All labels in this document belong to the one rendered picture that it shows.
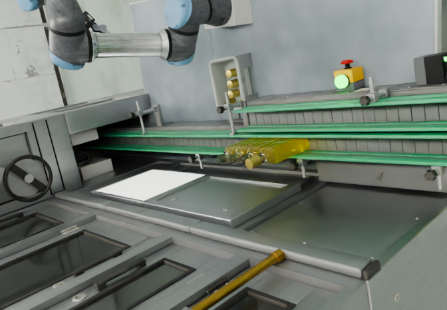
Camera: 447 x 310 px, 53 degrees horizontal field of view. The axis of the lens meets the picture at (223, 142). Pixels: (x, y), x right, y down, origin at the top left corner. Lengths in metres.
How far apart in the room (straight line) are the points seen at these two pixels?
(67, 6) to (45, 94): 3.65
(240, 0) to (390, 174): 0.86
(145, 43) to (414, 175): 1.01
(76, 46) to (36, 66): 3.60
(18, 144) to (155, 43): 0.86
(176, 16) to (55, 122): 0.88
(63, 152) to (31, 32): 3.09
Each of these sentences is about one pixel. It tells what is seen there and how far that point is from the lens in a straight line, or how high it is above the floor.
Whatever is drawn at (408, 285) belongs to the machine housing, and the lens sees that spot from 1.19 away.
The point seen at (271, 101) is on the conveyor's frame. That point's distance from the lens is 1.66.
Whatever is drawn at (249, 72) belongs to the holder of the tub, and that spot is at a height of 0.78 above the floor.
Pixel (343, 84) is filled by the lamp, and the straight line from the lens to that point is 1.50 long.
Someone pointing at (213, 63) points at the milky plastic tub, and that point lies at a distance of 1.92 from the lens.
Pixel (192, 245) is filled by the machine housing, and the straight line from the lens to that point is 1.30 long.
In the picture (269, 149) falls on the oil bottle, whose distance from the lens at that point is 1.45.
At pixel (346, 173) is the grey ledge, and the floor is 0.88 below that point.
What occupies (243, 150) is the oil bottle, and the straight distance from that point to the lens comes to 1.52.
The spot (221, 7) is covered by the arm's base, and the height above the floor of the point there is 0.90.
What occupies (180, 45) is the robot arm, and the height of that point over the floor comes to 1.05.
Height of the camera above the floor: 2.11
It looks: 40 degrees down
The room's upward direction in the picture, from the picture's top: 110 degrees counter-clockwise
